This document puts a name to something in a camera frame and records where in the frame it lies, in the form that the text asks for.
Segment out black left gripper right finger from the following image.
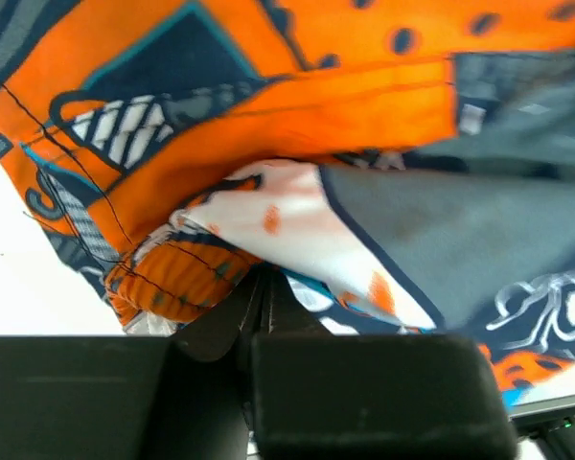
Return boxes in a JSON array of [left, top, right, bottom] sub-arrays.
[[250, 273, 517, 459]]

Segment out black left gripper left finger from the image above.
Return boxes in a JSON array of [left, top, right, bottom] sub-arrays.
[[0, 272, 262, 459]]

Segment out colourful patterned shorts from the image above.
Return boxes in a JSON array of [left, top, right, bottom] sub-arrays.
[[0, 1, 575, 405]]

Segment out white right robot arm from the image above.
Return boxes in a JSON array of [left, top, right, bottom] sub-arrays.
[[509, 395, 575, 459]]

